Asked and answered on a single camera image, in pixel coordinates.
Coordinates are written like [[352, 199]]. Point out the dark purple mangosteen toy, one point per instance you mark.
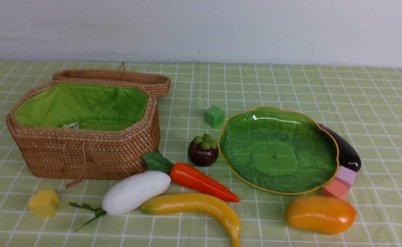
[[203, 150]]

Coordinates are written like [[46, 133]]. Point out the orange carrot toy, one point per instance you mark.
[[188, 176]]

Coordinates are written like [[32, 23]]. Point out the yellow banana toy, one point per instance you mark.
[[197, 203]]

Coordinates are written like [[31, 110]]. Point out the white radish toy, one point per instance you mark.
[[129, 194]]

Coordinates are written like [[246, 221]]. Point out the dark purple eggplant toy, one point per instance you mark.
[[348, 157]]

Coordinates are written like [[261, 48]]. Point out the orange mango toy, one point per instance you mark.
[[320, 214]]

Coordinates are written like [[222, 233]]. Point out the green cube block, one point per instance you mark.
[[214, 116]]

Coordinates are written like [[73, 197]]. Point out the green leaf-shaped glass plate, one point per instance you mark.
[[280, 152]]

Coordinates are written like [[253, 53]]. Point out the woven wicker basket green lining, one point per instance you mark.
[[85, 130]]

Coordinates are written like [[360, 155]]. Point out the salmon pink cube block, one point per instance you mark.
[[336, 188]]

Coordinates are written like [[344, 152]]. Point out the light purple cube block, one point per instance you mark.
[[346, 176]]

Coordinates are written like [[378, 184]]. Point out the yellow hexagonal block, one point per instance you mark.
[[44, 203]]

